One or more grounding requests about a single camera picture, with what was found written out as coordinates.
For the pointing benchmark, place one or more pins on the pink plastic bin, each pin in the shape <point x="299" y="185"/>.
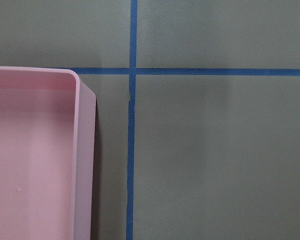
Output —
<point x="47" y="134"/>

